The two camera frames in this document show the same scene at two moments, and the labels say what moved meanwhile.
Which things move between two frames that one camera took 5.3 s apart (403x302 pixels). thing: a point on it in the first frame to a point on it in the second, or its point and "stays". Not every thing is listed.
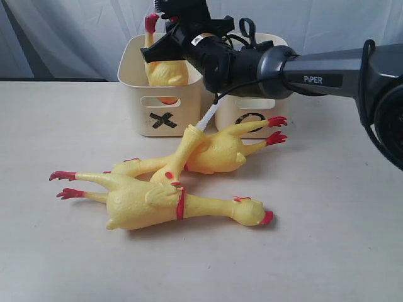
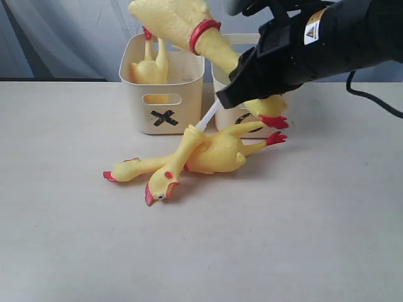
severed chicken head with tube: [173, 171] stays
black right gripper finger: [170, 46] to [249, 81]
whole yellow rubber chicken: [131, 206] to [192, 22]
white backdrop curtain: [77, 40] stays
